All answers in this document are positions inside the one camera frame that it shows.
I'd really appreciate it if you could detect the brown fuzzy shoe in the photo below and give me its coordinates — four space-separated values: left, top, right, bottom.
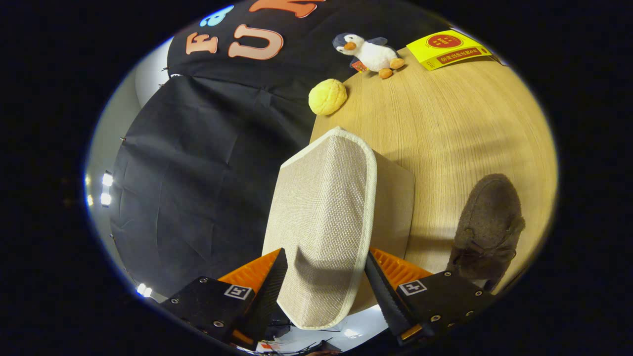
445 173 526 292

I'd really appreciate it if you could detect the black backdrop cloth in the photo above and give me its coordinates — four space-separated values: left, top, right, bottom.
106 0 460 297

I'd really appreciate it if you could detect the penguin plush toy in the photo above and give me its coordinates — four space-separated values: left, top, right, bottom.
332 33 406 80

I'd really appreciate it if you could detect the yellow bun-shaped plush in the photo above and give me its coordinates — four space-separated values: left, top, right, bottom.
308 78 348 116

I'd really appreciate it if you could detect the beige fabric storage box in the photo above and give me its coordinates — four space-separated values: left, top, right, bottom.
261 126 416 331

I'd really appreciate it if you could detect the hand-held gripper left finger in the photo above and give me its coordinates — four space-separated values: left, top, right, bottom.
161 247 288 351

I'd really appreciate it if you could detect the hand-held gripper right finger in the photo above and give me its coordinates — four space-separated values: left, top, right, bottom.
364 247 495 347

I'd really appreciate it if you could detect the yellow book with red circle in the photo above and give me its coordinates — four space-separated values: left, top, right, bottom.
407 30 494 71

